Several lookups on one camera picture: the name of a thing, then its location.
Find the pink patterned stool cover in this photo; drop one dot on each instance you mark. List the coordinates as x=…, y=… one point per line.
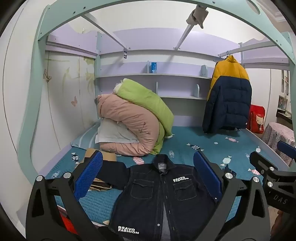
x=277, y=133

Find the photo frame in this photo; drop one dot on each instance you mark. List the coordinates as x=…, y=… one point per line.
x=282, y=102

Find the red cartoon bag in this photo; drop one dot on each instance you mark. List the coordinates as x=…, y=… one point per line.
x=256, y=118

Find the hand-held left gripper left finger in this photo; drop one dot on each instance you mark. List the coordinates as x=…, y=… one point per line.
x=90, y=169

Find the small black tag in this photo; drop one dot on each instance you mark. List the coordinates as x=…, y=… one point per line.
x=125, y=54

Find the white pillow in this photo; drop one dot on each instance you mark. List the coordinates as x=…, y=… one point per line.
x=111, y=132

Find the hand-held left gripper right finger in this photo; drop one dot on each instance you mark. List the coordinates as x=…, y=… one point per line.
x=208, y=170

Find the small blue box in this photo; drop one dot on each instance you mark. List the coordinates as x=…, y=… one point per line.
x=153, y=67

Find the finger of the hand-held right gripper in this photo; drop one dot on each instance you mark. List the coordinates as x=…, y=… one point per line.
x=263, y=162
x=286, y=148

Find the dark denim jacket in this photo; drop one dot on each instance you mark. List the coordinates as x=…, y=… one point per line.
x=148, y=197

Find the metal clothes rail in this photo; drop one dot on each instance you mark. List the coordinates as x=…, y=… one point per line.
x=254, y=46

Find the yellow and navy puffer jacket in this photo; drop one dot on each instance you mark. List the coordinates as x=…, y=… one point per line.
x=229, y=99

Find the mint green bunk bed frame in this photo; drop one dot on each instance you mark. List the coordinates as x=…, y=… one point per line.
x=67, y=10

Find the purple shelf unit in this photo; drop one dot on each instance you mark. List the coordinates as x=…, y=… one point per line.
x=161, y=41

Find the beige hanging glove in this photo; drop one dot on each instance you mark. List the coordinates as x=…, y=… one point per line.
x=196, y=17

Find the teal quilted bed blanket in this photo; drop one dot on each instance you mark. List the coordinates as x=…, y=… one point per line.
x=196, y=139

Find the green duvet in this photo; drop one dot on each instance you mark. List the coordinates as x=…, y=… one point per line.
x=148, y=99

